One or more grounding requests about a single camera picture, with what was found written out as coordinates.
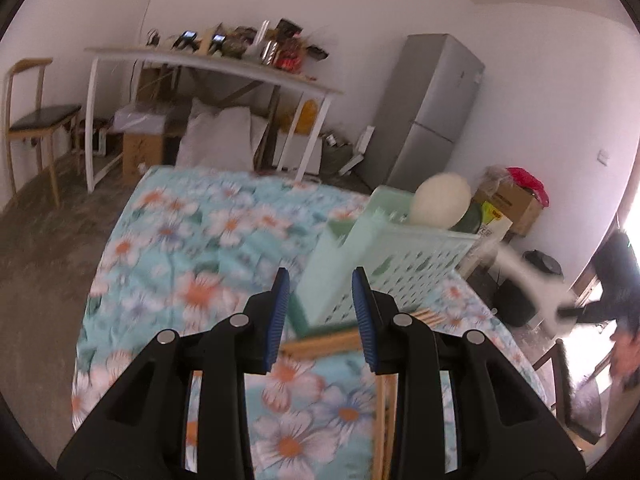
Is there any green plastic utensil holder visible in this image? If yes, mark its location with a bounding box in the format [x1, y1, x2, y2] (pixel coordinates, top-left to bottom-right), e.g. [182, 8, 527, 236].
[292, 185, 493, 341]

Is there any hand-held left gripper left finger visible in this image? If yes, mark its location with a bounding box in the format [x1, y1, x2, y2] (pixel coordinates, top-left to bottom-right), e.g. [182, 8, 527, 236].
[57, 267, 291, 480]

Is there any white table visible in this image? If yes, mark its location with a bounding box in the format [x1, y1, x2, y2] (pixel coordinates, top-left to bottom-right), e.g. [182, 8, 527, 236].
[82, 46, 347, 195]

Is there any plastic covered box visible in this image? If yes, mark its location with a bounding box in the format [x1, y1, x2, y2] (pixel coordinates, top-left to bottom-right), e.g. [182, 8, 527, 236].
[112, 105, 173, 136]

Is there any cola bottle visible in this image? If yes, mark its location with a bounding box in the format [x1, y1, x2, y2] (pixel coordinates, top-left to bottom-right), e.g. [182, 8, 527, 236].
[279, 42, 302, 72]

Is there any open cardboard box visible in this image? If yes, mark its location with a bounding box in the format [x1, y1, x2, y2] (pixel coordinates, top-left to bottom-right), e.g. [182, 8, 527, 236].
[472, 177, 543, 237]

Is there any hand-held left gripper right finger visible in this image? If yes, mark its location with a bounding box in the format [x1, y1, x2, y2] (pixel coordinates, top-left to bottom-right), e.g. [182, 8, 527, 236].
[351, 267, 586, 480]

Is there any grey round pot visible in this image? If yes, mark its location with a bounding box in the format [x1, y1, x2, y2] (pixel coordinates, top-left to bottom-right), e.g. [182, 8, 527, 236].
[521, 249, 565, 277]

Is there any red plastic bag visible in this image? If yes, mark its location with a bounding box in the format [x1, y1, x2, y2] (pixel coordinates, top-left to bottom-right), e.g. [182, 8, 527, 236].
[505, 166, 551, 207]

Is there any white sack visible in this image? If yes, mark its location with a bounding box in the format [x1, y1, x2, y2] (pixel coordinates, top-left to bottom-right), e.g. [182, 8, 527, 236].
[175, 97, 257, 171]

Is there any silver refrigerator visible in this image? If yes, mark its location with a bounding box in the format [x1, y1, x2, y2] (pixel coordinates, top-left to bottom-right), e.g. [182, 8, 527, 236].
[357, 33, 487, 196]

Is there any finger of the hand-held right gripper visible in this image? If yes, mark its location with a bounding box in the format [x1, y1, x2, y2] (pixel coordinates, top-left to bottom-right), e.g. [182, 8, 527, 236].
[557, 302, 601, 323]

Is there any yellow plastic bag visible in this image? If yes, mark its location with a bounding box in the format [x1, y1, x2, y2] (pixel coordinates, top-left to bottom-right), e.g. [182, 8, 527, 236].
[292, 100, 319, 136]

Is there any person's right hand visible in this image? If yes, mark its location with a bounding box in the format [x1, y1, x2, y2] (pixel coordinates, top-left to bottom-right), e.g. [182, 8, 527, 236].
[611, 327, 640, 391]

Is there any white board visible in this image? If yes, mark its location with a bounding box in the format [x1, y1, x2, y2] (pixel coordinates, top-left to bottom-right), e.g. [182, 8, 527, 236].
[272, 132, 323, 173]

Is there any brown cardboard box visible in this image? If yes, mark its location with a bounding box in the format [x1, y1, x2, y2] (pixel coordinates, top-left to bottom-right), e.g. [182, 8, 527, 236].
[122, 130, 167, 186]

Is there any wooden chair black seat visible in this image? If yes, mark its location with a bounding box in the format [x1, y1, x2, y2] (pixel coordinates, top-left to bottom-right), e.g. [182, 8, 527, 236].
[2, 57, 83, 208]

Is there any dark wooden chair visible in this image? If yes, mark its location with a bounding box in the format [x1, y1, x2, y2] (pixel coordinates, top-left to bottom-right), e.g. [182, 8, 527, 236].
[532, 337, 608, 446]

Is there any yellow white rice bag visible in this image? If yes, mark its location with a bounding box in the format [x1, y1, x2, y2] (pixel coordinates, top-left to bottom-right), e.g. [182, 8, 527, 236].
[479, 200, 514, 242]

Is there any floral blue tablecloth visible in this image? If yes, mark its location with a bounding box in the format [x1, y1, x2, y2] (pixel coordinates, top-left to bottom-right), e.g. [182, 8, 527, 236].
[70, 165, 548, 480]

